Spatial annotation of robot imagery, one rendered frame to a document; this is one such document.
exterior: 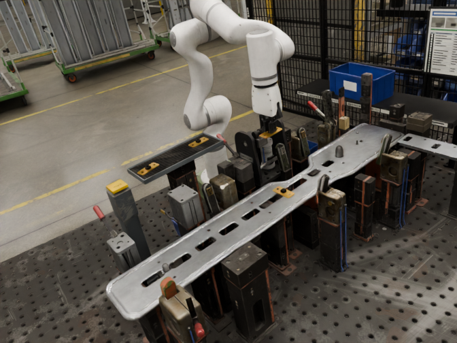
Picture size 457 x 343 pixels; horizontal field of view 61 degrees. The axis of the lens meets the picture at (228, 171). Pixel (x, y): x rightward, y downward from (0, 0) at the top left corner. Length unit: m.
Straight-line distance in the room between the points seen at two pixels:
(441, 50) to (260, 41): 1.10
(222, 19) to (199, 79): 0.40
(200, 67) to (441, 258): 1.20
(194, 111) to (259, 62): 0.59
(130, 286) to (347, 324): 0.72
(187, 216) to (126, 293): 0.33
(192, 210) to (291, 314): 0.50
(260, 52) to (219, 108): 0.63
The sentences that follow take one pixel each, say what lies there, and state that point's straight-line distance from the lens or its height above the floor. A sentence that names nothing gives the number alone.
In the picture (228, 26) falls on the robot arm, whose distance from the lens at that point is 1.34.
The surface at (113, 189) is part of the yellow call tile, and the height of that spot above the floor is 1.16.
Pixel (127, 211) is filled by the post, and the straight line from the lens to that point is 1.46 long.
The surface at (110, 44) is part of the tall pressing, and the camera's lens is 8.49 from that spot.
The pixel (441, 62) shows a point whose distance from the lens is 2.12.
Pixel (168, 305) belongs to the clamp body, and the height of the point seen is 1.06.
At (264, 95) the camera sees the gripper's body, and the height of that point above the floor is 1.40.
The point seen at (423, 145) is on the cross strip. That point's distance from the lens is 1.79.
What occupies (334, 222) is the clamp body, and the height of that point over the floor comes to 0.94.
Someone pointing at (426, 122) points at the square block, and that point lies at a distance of 1.90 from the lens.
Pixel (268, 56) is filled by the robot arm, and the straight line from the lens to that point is 1.23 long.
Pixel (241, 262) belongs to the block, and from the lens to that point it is 1.18.
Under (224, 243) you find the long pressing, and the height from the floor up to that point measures 1.00.
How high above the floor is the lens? 1.84
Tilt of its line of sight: 30 degrees down
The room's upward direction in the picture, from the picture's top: 10 degrees counter-clockwise
